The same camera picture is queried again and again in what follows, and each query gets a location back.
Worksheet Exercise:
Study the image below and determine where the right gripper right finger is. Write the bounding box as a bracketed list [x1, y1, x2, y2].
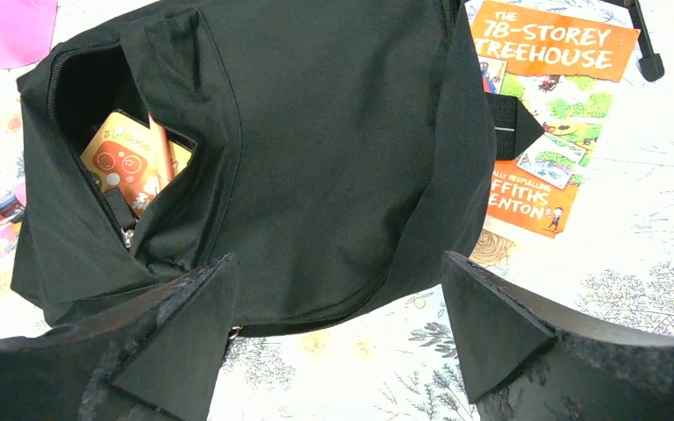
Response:
[441, 252, 674, 420]

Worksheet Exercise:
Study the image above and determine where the black tripod stand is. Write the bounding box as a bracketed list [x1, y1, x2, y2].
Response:
[603, 0, 665, 82]

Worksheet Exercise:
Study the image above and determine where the orange snack packet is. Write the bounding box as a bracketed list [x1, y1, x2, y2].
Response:
[81, 110, 160, 216]

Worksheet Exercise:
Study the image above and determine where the orange treehouse book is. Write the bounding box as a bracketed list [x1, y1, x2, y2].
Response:
[471, 1, 639, 242]

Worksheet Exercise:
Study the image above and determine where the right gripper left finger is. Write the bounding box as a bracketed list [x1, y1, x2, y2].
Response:
[0, 254, 240, 420]

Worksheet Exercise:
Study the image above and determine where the black student backpack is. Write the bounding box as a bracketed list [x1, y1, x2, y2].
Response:
[11, 1, 543, 336]

